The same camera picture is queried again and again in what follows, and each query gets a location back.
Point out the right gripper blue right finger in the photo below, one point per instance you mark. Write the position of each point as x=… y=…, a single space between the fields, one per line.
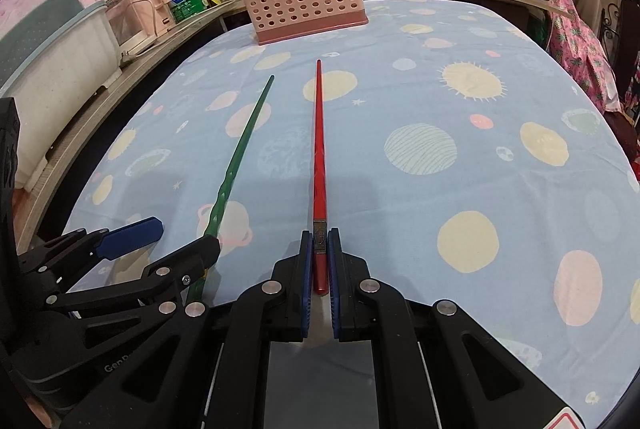
x=334 y=259

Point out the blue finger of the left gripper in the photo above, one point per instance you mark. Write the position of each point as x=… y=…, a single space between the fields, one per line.
x=127 y=239
x=183 y=267

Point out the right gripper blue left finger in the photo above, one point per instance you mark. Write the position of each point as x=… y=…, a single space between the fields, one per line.
x=306 y=262

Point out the red chopstick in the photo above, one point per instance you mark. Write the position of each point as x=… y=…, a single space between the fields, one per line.
x=321 y=279

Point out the green chopstick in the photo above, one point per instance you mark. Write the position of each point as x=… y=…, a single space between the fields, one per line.
x=216 y=214

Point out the light blue planet tablecloth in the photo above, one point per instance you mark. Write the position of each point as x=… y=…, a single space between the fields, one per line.
x=462 y=162

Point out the white dish rack bin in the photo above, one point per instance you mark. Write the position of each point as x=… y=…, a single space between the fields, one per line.
x=52 y=61

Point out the glass blender jar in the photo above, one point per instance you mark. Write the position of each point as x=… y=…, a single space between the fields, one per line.
x=126 y=21

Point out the pink pineapple apron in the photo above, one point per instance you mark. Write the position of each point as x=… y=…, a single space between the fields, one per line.
x=578 y=51

